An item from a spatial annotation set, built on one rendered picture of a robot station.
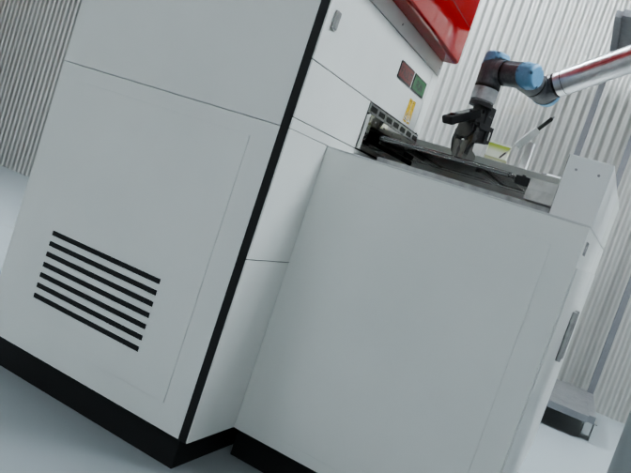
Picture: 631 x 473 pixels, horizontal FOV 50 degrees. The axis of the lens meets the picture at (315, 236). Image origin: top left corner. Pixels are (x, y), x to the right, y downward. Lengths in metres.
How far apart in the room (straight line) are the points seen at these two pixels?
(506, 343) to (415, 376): 0.22
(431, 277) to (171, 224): 0.61
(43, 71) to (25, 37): 0.40
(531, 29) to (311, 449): 3.31
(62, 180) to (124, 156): 0.20
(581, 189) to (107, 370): 1.16
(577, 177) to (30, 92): 5.35
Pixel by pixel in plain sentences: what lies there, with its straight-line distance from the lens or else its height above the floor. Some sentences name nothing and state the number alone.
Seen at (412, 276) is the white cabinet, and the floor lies 0.60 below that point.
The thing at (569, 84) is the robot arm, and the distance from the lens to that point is 2.12.
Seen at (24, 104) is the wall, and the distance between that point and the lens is 6.37.
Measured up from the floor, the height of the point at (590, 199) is 0.88.
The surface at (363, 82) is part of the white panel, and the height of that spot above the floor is 1.00.
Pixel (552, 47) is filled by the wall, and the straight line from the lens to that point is 4.40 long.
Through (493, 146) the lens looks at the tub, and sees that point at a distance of 2.24.
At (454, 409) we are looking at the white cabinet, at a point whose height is 0.36.
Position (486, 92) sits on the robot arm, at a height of 1.14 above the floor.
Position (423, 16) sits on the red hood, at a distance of 1.87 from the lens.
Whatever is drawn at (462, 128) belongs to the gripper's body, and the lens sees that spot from 2.10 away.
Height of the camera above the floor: 0.73
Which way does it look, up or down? 4 degrees down
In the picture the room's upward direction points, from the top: 19 degrees clockwise
